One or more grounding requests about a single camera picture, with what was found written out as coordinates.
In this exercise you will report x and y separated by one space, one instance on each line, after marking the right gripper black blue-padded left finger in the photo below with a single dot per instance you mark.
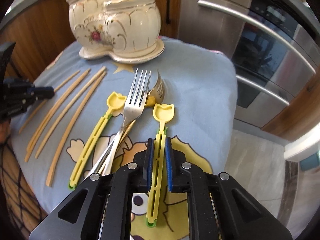
134 177

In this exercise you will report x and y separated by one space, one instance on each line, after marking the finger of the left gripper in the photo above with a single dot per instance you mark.
13 107
42 91

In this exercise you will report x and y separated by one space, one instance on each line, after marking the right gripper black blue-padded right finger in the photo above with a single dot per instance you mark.
186 177

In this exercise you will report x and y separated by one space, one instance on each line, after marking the yellow plastic spoon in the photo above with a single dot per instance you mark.
115 102
163 114

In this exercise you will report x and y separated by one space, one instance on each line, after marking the silver fork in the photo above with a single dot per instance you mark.
133 108

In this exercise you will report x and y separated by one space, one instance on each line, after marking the person's left hand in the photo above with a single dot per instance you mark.
4 131

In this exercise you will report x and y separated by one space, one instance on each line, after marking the light blue cartoon cloth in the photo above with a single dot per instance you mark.
200 83

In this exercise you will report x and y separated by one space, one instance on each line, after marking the cream floral ceramic utensil holder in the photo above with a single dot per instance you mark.
125 30

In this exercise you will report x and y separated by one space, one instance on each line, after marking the stainless steel oven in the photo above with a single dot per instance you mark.
273 55

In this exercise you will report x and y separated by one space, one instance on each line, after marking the black cabinet handle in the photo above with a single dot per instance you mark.
167 14

